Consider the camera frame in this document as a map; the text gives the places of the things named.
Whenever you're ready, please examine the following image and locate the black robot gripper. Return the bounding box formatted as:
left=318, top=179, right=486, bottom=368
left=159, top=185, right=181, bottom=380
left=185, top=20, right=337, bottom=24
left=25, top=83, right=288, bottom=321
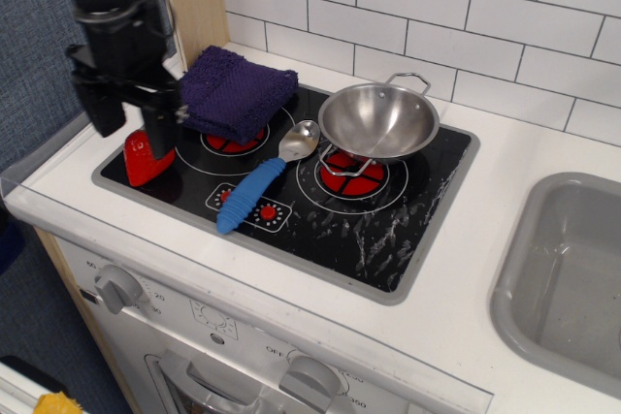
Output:
left=67, top=9, right=187, bottom=160

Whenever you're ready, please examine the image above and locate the red toy strawberry pepper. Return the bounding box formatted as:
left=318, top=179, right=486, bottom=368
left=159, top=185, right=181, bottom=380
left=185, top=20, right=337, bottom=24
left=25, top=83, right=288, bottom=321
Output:
left=123, top=130, right=176, bottom=187

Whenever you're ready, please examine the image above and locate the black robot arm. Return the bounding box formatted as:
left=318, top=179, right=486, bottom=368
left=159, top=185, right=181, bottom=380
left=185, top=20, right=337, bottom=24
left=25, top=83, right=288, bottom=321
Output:
left=67, top=0, right=186, bottom=159

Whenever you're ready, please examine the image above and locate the purple folded towel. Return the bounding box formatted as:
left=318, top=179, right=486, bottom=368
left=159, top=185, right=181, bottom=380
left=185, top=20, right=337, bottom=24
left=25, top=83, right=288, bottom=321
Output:
left=180, top=46, right=299, bottom=144

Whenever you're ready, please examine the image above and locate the grey left oven knob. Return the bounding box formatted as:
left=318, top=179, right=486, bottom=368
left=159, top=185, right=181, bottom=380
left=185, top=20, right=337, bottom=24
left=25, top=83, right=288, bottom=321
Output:
left=95, top=265, right=143, bottom=314

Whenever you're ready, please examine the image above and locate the grey oven knob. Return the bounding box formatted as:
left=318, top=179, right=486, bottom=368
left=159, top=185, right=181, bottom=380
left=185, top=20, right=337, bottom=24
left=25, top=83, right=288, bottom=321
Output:
left=278, top=356, right=343, bottom=413
left=95, top=265, right=143, bottom=314

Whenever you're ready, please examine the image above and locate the stainless steel pot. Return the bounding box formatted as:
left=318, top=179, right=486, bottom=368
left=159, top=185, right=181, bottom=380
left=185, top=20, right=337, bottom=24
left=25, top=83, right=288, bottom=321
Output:
left=318, top=72, right=440, bottom=177

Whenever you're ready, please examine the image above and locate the white toy oven front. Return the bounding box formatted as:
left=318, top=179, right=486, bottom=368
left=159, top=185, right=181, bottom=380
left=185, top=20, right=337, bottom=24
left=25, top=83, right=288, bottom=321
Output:
left=58, top=240, right=492, bottom=413

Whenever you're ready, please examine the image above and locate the black toy stovetop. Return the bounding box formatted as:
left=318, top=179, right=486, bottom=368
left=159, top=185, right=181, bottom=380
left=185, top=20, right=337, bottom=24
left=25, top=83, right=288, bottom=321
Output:
left=93, top=87, right=479, bottom=305

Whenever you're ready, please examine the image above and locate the yellow object at corner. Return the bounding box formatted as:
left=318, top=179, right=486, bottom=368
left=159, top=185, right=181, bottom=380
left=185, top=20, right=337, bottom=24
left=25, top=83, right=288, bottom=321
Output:
left=33, top=392, right=84, bottom=414

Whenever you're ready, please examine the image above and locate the grey right oven knob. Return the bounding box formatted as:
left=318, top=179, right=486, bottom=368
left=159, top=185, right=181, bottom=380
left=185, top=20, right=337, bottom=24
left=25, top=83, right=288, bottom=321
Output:
left=278, top=356, right=343, bottom=413

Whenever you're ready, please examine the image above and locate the grey plastic sink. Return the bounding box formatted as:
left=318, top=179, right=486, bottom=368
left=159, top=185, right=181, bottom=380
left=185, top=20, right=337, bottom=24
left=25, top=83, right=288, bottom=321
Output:
left=490, top=173, right=620, bottom=398

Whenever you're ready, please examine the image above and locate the blue handled metal spoon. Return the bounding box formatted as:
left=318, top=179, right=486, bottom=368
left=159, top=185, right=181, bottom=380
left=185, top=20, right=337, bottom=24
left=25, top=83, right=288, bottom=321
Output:
left=216, top=120, right=321, bottom=234

